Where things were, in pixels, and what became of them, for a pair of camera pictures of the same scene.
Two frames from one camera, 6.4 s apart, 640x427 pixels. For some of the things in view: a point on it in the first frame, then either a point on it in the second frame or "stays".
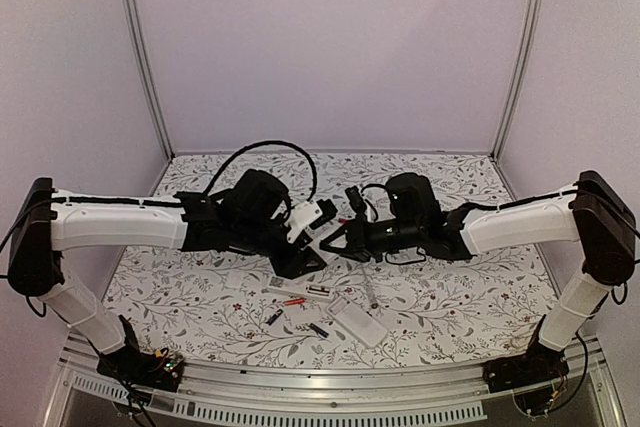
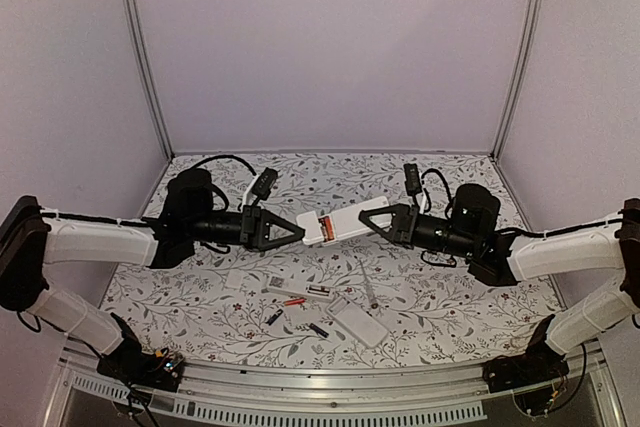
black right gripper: (358, 245) -> (403, 223)
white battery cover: (234, 279) stays
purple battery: (320, 331) stays
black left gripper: (294, 264) -> (255, 229)
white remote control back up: (356, 322) stays
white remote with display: (303, 288) stays
